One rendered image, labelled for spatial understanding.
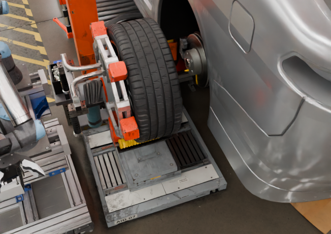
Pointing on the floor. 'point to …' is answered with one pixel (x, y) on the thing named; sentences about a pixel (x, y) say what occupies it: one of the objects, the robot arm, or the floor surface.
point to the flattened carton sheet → (316, 213)
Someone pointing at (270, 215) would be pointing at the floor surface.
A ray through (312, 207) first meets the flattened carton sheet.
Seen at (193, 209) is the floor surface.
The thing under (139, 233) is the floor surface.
